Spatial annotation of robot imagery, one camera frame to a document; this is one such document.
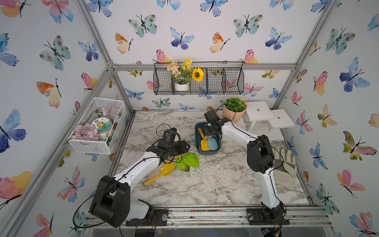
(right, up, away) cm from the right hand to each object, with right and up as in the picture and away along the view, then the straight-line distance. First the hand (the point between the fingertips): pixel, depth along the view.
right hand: (209, 128), depth 99 cm
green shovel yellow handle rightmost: (-12, -19, -6) cm, 24 cm away
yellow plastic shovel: (-4, -11, -1) cm, 11 cm away
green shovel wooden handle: (-17, -22, -9) cm, 29 cm away
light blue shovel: (+2, -10, -1) cm, 10 cm away
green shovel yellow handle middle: (-12, -19, -6) cm, 24 cm away
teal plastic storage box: (-7, -5, +5) cm, 10 cm away
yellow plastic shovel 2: (-27, -24, -9) cm, 38 cm away
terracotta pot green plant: (+12, +12, -15) cm, 23 cm away
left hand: (-13, -9, -14) cm, 22 cm away
